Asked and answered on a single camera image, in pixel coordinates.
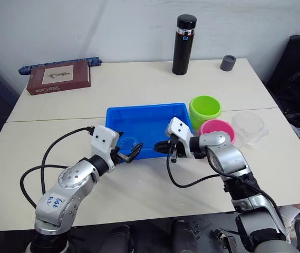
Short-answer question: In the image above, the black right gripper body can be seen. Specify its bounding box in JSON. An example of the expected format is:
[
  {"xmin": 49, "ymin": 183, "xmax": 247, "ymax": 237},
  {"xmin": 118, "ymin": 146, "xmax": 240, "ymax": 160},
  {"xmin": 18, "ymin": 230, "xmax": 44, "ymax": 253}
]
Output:
[{"xmin": 168, "ymin": 134, "xmax": 187, "ymax": 159}]

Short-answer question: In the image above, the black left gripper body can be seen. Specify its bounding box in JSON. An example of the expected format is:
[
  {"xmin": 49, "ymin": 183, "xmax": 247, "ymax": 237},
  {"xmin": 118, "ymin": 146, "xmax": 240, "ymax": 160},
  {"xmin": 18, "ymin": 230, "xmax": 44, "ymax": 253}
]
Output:
[{"xmin": 110, "ymin": 145, "xmax": 123, "ymax": 166}]

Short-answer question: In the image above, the blue plastic tub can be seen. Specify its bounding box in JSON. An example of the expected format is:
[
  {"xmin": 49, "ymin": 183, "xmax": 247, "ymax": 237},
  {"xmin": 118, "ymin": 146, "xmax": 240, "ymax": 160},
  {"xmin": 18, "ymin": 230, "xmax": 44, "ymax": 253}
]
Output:
[{"xmin": 104, "ymin": 102, "xmax": 195, "ymax": 161}]

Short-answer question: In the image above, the green plastic bucket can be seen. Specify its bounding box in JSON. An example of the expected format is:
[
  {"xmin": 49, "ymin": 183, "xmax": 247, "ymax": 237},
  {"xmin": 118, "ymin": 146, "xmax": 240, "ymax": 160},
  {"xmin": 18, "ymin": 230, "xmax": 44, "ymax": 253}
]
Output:
[{"xmin": 188, "ymin": 95, "xmax": 222, "ymax": 130}]

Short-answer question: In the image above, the pink plastic bucket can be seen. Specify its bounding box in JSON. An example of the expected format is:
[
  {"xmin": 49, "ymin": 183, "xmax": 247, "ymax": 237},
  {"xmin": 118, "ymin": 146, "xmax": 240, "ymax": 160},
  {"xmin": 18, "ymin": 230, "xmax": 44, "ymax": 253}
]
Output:
[{"xmin": 198, "ymin": 119, "xmax": 237, "ymax": 145}]

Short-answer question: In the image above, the clear plastic cup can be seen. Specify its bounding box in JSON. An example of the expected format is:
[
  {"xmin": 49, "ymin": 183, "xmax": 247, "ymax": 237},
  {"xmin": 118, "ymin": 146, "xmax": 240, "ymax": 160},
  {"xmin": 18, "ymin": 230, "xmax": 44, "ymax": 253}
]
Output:
[{"xmin": 230, "ymin": 112, "xmax": 269, "ymax": 148}]

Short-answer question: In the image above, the brown rectangular box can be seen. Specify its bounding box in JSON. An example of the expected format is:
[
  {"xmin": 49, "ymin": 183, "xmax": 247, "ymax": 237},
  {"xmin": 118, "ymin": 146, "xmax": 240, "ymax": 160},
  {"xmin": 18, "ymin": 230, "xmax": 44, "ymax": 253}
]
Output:
[{"xmin": 25, "ymin": 61, "xmax": 92, "ymax": 96}]

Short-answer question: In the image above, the black thermos bottle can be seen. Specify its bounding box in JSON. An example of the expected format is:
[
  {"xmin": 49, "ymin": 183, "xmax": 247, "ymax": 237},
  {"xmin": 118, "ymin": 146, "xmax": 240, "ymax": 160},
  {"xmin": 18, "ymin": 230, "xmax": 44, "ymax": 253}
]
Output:
[{"xmin": 172, "ymin": 14, "xmax": 198, "ymax": 76}]

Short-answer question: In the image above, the blue patterned roll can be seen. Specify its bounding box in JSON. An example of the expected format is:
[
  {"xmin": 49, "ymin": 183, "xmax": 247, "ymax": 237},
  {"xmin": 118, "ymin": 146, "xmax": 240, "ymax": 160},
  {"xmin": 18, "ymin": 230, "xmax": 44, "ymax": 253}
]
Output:
[{"xmin": 17, "ymin": 55, "xmax": 102, "ymax": 75}]

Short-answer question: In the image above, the grey cylindrical cap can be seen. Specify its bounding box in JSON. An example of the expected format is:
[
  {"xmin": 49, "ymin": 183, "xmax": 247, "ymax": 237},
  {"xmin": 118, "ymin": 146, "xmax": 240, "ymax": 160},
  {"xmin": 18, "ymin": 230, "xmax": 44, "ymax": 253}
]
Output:
[{"xmin": 220, "ymin": 54, "xmax": 237, "ymax": 72}]

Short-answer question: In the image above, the black chair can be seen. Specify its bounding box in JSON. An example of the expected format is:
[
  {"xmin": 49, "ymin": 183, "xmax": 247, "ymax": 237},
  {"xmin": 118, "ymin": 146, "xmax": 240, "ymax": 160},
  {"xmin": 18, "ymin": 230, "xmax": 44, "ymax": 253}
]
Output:
[{"xmin": 267, "ymin": 35, "xmax": 300, "ymax": 132}]

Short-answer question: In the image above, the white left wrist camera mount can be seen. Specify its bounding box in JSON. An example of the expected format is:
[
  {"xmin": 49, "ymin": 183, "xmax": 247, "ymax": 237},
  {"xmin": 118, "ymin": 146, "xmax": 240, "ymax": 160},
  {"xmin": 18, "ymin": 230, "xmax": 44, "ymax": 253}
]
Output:
[{"xmin": 90, "ymin": 125, "xmax": 121, "ymax": 171}]

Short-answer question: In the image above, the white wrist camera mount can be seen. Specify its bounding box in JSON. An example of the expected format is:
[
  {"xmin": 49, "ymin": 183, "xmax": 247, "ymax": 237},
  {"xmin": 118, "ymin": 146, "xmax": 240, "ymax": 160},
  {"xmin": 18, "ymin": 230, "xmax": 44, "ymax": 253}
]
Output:
[
  {"xmin": 164, "ymin": 116, "xmax": 195, "ymax": 159},
  {"xmin": 90, "ymin": 125, "xmax": 121, "ymax": 171}
]

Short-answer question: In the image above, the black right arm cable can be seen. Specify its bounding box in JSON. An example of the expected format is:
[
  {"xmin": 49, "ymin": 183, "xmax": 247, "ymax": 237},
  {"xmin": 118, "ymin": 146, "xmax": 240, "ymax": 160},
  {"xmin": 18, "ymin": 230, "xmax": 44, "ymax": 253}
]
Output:
[{"xmin": 166, "ymin": 137, "xmax": 289, "ymax": 238}]

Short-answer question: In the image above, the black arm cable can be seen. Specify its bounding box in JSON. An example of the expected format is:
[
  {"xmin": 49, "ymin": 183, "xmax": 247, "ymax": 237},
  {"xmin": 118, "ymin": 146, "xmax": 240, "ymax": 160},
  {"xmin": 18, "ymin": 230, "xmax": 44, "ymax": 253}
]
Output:
[
  {"xmin": 166, "ymin": 137, "xmax": 289, "ymax": 238},
  {"xmin": 20, "ymin": 126, "xmax": 95, "ymax": 210}
]

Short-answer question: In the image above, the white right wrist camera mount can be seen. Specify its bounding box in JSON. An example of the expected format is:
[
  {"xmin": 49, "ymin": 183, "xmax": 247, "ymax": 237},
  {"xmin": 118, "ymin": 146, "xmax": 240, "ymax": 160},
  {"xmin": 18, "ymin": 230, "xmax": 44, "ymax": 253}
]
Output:
[{"xmin": 164, "ymin": 116, "xmax": 195, "ymax": 159}]

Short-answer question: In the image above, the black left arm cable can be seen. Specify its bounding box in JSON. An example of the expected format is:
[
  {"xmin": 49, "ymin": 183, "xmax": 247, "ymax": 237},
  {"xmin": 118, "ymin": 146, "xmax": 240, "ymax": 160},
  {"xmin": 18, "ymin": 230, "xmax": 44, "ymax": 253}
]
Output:
[{"xmin": 20, "ymin": 126, "xmax": 95, "ymax": 210}]

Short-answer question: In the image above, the black metal bracket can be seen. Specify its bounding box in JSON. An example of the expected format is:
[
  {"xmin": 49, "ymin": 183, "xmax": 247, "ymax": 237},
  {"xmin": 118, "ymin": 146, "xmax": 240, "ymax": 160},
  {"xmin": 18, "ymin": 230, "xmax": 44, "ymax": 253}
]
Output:
[{"xmin": 212, "ymin": 229, "xmax": 237, "ymax": 253}]

